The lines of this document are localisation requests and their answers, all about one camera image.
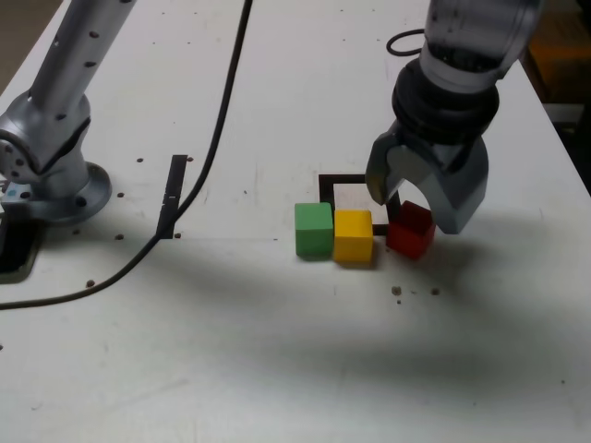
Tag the black tape strip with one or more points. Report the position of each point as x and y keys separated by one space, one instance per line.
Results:
x=177 y=175

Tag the green cube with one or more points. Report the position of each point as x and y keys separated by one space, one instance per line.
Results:
x=314 y=231

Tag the white board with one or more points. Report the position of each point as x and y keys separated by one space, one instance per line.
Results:
x=563 y=112

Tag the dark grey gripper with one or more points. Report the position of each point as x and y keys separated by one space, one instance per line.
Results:
x=448 y=154

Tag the yellow cube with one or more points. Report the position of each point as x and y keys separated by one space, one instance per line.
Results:
x=353 y=240

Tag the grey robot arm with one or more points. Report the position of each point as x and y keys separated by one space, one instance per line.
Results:
x=69 y=69

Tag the black box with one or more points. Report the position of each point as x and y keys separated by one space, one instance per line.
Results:
x=14 y=258

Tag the red cube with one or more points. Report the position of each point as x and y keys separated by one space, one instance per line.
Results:
x=408 y=240

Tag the black tape square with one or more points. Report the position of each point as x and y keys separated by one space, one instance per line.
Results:
x=341 y=179

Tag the white furniture frame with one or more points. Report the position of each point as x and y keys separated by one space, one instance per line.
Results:
x=519 y=27

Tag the white box blue sticker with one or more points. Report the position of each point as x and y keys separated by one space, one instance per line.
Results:
x=14 y=193

